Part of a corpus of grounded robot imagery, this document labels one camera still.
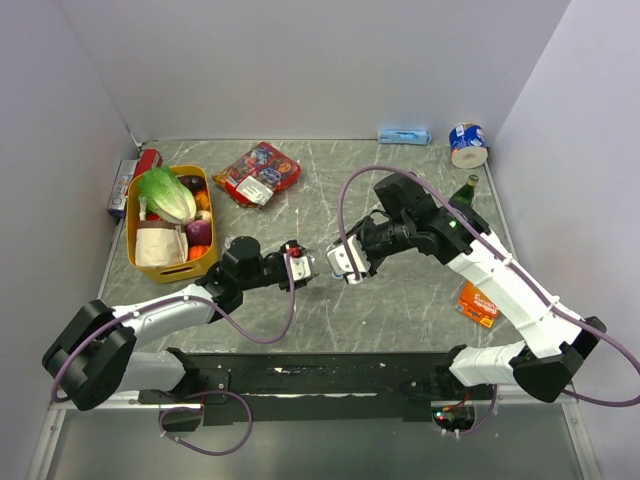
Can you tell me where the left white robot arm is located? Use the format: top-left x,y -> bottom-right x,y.
42,237 -> 316,411

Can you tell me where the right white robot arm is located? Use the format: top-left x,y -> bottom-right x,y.
339,173 -> 606,403

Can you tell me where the green glass bottle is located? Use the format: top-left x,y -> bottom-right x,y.
449,174 -> 479,209

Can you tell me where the orange fruit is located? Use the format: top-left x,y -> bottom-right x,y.
188,245 -> 210,261

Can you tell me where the red onion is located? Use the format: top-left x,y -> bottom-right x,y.
186,220 -> 212,247

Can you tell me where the red snack package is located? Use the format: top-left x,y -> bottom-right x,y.
212,142 -> 301,208

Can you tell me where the blue tissue pack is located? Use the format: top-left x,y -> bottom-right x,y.
378,129 -> 432,146

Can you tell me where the orange razor box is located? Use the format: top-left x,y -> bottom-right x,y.
457,282 -> 500,329

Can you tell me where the dark eggplant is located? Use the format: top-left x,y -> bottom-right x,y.
178,175 -> 207,192

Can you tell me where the beige paper bag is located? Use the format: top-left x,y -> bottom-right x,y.
134,222 -> 188,268

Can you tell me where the green cabbage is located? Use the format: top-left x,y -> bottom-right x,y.
138,166 -> 197,225

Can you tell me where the grey foil box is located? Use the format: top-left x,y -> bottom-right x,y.
107,159 -> 138,218

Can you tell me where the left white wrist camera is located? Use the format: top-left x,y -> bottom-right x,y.
284,240 -> 314,282

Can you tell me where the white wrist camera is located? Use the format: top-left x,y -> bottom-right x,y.
326,236 -> 371,285
284,240 -> 314,282

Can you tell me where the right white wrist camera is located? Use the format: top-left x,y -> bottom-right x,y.
326,236 -> 371,285

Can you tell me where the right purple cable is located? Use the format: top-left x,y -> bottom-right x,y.
337,164 -> 640,436

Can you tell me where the purple cable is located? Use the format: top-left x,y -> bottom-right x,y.
49,252 -> 301,455
337,164 -> 640,436

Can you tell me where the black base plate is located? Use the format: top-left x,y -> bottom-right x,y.
138,352 -> 492,426

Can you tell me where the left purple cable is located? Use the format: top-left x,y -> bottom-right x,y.
49,252 -> 301,455

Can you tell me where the aluminium rail frame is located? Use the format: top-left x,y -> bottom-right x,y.
27,362 -> 601,480

